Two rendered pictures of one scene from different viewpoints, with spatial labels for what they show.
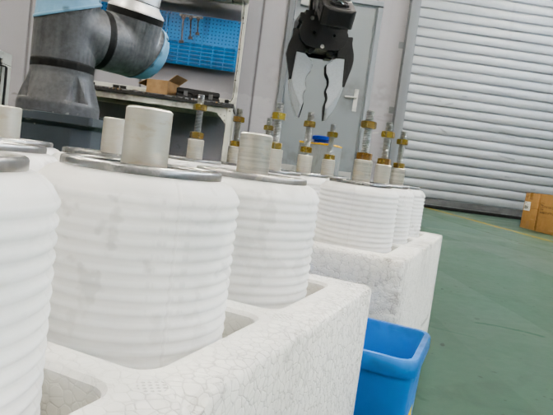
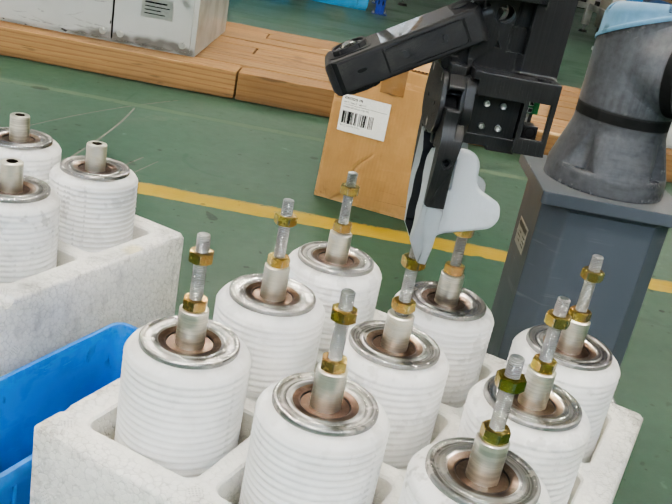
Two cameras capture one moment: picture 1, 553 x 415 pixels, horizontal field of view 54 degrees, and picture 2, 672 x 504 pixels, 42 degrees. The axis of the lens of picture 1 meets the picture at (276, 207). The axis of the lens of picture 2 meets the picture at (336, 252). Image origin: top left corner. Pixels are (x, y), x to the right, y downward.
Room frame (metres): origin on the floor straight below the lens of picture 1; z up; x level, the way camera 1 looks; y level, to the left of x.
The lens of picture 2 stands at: (0.77, -0.67, 0.58)
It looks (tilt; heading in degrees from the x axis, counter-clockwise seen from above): 22 degrees down; 92
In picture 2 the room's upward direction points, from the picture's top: 11 degrees clockwise
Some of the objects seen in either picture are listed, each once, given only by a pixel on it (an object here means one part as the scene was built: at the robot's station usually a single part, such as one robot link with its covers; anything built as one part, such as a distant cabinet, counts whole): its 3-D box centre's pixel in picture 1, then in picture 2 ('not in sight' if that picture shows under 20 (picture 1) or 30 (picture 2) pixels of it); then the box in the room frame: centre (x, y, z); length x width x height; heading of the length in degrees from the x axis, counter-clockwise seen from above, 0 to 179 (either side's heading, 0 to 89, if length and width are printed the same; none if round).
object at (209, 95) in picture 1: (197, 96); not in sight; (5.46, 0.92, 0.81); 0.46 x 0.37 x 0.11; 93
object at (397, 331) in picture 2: (304, 165); (397, 331); (0.81, -0.03, 0.26); 0.02 x 0.02 x 0.03
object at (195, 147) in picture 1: (194, 151); (338, 247); (0.75, 0.12, 0.26); 0.02 x 0.02 x 0.03
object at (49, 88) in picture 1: (60, 89); (613, 145); (1.06, 0.44, 0.35); 0.15 x 0.15 x 0.10
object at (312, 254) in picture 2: (193, 160); (335, 259); (0.75, 0.12, 0.25); 0.08 x 0.08 x 0.01
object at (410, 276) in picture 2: (308, 137); (408, 285); (0.81, -0.03, 0.31); 0.01 x 0.01 x 0.08
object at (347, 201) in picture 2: (198, 122); (345, 209); (0.75, 0.12, 0.30); 0.01 x 0.01 x 0.08
